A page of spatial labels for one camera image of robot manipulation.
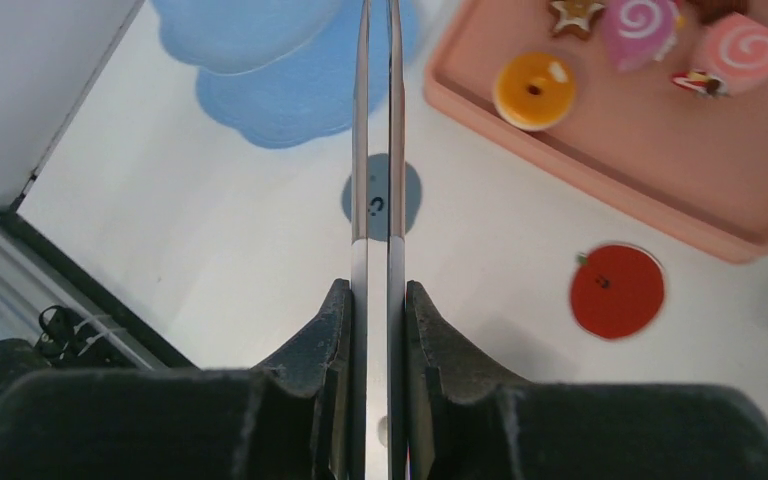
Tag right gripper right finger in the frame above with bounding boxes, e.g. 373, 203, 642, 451
405, 281, 768, 479

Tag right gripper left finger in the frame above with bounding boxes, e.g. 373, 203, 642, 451
0, 279, 353, 479

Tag metal serving tongs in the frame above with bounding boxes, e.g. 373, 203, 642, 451
350, 1, 408, 479

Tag blue three-tier cake stand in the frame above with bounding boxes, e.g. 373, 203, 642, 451
150, 0, 422, 150

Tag light pink swirl roll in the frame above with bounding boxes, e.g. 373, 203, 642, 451
693, 13, 768, 95

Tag red round coaster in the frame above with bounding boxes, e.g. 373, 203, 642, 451
569, 243, 666, 341

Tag blue-grey round coaster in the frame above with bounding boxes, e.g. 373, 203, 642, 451
367, 153, 422, 242

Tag orange glazed donut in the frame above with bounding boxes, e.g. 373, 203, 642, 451
492, 51, 579, 132

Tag pink dessert tray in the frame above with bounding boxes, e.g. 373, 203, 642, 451
424, 1, 768, 263

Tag small strawberry pastry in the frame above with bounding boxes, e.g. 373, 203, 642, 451
671, 69, 730, 98

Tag iced star cookie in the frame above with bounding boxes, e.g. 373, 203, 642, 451
547, 0, 607, 41

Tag pink swirl roll cake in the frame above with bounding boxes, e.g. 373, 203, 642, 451
600, 0, 681, 72

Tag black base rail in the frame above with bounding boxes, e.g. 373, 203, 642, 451
0, 212, 193, 370

